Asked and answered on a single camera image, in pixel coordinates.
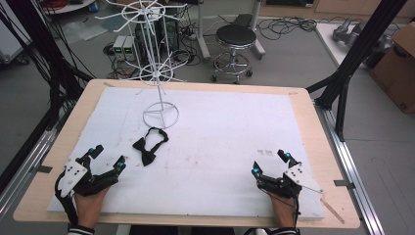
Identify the white metal table leg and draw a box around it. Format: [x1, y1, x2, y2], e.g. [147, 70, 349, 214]
[249, 0, 267, 61]
[195, 0, 212, 64]

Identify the black computer tower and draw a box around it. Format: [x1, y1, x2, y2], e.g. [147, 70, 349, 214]
[134, 14, 180, 63]

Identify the person's left striped sleeve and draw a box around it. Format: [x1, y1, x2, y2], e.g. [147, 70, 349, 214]
[67, 224, 96, 235]

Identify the aluminium frame rail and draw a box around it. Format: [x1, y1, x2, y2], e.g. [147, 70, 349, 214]
[0, 107, 71, 220]
[313, 100, 387, 235]

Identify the black metal frame stand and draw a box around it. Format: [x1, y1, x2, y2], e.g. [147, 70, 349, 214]
[305, 0, 409, 143]
[0, 0, 94, 194]

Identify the white wire hanger rack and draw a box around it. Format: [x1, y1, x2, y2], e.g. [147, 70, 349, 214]
[95, 0, 190, 130]

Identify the person's right hand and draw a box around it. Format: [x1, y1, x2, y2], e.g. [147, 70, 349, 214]
[268, 192, 298, 229]

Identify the white foam mat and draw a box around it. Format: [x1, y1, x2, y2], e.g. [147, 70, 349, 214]
[46, 85, 326, 220]

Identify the black floor cable bundle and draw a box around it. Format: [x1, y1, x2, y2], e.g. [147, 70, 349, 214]
[255, 16, 319, 42]

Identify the person's striped sleeve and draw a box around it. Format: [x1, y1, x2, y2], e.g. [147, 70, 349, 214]
[67, 224, 96, 235]
[244, 226, 301, 235]

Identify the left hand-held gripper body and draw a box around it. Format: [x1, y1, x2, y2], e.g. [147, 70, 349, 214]
[59, 156, 120, 199]

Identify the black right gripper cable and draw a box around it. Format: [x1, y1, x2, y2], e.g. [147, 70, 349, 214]
[291, 191, 301, 229]

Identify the black round stool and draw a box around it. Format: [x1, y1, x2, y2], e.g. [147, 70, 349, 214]
[210, 23, 258, 85]

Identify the brown cardboard box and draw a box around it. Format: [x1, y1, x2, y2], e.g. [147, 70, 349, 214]
[369, 22, 415, 115]

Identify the grey bench power supply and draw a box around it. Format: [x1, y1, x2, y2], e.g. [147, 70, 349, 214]
[112, 34, 127, 62]
[122, 35, 137, 62]

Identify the thin wooden stick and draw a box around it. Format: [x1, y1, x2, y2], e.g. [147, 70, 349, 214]
[320, 197, 346, 225]

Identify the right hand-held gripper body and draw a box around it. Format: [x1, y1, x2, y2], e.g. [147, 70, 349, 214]
[257, 163, 324, 199]

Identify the person's left hand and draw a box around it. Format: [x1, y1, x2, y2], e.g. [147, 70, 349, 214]
[73, 186, 111, 228]

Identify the grey tape strip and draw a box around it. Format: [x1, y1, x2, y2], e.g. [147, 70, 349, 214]
[34, 164, 54, 174]
[333, 179, 356, 191]

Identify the person's right striped sleeve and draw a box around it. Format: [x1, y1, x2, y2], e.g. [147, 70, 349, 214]
[244, 226, 301, 235]

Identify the black bow tie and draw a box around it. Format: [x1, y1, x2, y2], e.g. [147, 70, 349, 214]
[131, 126, 170, 167]

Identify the white low platform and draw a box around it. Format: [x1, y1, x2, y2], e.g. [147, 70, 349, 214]
[314, 22, 400, 70]

